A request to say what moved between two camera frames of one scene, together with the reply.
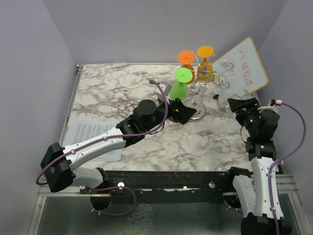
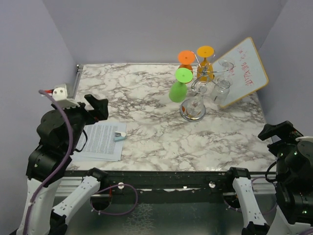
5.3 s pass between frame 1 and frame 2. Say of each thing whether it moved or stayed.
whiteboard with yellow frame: stayed
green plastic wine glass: stayed
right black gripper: moved
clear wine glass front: stayed
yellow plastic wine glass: stayed
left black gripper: moved
